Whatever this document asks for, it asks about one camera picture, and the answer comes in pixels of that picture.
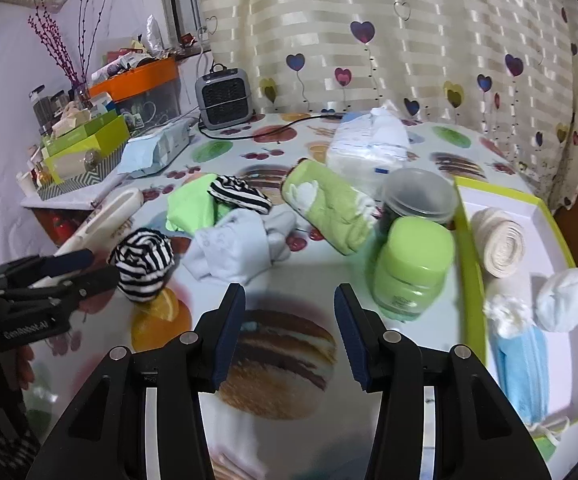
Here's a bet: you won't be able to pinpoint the white plastic handled tool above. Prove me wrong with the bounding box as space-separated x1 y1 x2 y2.
32 188 144 288

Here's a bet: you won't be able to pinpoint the green lid jar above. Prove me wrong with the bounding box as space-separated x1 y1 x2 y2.
371 217 455 321

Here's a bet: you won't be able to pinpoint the white fluffy cotton roll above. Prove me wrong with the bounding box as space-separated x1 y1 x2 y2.
483 271 534 339

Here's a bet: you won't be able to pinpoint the orange lid storage box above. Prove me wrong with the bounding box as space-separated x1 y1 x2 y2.
89 58 182 128

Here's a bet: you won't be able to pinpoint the beige rolled bandage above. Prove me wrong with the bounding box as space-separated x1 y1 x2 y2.
470 207 526 278

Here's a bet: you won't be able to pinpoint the white rolled sock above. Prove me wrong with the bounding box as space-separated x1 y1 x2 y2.
534 268 578 333

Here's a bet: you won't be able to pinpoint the heart-patterned striped curtain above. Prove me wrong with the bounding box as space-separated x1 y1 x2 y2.
200 0 578 208

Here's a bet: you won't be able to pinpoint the light blue wipes pack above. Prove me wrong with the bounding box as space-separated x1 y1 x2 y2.
118 117 196 179

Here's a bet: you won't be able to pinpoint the white tissue pack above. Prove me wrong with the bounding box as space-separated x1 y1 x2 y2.
325 100 409 200

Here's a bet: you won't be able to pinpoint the light green cloth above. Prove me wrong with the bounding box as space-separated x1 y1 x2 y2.
165 174 231 235

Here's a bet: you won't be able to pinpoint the pale grey sock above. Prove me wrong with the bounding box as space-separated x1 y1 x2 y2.
181 209 297 285

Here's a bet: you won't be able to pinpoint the blue face mask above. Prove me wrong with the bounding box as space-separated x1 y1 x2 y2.
491 326 550 426

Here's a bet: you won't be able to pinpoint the grey zigzag pattern box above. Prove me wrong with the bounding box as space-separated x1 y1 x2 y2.
37 144 125 200

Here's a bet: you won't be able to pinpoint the black white striped sock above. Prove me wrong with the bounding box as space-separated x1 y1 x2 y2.
106 228 175 304
208 176 273 214

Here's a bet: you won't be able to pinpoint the person's left hand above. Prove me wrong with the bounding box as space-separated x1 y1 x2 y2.
16 344 35 390

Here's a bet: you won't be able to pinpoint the green floral rolled towel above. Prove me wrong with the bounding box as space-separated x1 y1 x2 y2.
281 159 378 256

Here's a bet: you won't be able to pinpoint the black power cable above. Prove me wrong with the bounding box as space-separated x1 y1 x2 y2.
197 112 346 141

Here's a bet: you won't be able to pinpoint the green cardboard box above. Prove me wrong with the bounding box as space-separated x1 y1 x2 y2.
45 110 129 183

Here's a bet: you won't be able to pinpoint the green-rimmed white tray box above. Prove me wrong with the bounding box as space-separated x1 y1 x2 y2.
452 174 578 428

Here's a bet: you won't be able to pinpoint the grey portable fan heater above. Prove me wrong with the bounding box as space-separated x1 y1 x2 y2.
195 68 253 130

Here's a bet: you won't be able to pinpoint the clear lid dark jar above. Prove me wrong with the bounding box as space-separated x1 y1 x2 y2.
378 168 458 236

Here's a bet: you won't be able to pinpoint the purple dried flower branches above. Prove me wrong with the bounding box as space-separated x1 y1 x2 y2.
27 0 110 89

